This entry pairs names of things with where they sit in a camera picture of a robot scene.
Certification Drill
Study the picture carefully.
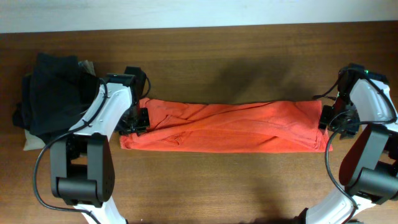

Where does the red printed t-shirt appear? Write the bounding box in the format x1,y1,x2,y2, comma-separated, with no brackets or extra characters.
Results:
119,98,329,153

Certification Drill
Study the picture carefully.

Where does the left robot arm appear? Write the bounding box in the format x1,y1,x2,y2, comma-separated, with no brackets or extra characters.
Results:
49,67,150,223

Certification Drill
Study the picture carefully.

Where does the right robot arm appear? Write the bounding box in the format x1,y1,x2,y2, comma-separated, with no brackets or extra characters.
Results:
293,63,397,224

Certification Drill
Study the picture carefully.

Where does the beige folded garment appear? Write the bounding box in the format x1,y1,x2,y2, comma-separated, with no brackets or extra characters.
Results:
23,60,96,151

